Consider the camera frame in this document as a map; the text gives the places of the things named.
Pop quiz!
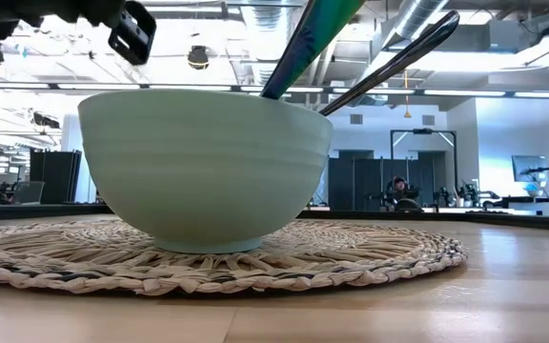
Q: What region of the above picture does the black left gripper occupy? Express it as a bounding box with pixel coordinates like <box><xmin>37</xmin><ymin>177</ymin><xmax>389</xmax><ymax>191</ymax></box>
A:
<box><xmin>16</xmin><ymin>0</ymin><xmax>157</xmax><ymax>67</ymax></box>

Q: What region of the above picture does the light green bowl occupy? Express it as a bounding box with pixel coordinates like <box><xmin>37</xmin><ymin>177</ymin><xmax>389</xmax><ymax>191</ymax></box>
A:
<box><xmin>77</xmin><ymin>88</ymin><xmax>335</xmax><ymax>255</ymax></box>

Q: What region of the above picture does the black-handled iridescent spoon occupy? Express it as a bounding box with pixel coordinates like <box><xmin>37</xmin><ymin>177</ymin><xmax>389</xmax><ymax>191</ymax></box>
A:
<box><xmin>319</xmin><ymin>10</ymin><xmax>461</xmax><ymax>118</ymax></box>

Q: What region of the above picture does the black cabinet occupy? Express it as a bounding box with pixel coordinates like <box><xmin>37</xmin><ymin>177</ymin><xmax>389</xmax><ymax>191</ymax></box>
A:
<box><xmin>30</xmin><ymin>150</ymin><xmax>83</xmax><ymax>205</ymax></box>

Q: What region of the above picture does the black office partition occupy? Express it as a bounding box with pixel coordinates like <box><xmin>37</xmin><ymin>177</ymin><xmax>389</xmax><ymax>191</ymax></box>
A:
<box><xmin>328</xmin><ymin>150</ymin><xmax>447</xmax><ymax>212</ymax></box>

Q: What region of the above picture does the yellow hanging pendant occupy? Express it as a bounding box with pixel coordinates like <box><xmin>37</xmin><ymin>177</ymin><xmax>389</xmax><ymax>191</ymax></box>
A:
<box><xmin>402</xmin><ymin>71</ymin><xmax>412</xmax><ymax>119</ymax></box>

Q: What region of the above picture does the person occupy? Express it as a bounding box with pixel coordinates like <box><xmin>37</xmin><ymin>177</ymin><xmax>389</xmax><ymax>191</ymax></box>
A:
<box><xmin>384</xmin><ymin>174</ymin><xmax>423</xmax><ymax>212</ymax></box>

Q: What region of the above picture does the round woven placemat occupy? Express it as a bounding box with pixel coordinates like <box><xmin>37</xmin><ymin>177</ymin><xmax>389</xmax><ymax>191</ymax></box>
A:
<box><xmin>0</xmin><ymin>216</ymin><xmax>469</xmax><ymax>296</ymax></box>

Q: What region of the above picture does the long ceiling light strip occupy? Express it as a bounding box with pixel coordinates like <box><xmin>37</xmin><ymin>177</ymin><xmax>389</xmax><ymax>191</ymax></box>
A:
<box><xmin>0</xmin><ymin>83</ymin><xmax>549</xmax><ymax>99</ymax></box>

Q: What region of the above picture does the wide silver ventilation duct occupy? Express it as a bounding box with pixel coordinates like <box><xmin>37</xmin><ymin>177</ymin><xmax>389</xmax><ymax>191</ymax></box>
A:
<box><xmin>240</xmin><ymin>0</ymin><xmax>304</xmax><ymax>87</ymax></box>

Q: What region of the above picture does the black aluminium table frame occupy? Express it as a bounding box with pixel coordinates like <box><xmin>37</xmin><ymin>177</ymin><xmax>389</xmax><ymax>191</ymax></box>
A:
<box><xmin>0</xmin><ymin>203</ymin><xmax>549</xmax><ymax>233</ymax></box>

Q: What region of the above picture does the slanted silver ventilation duct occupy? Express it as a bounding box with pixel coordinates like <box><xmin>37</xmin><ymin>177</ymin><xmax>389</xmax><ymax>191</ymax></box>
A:
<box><xmin>350</xmin><ymin>0</ymin><xmax>450</xmax><ymax>106</ymax></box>

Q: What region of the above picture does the black metal frame stand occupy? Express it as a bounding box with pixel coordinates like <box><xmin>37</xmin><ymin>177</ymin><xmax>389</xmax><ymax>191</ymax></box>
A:
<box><xmin>390</xmin><ymin>128</ymin><xmax>458</xmax><ymax>192</ymax></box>

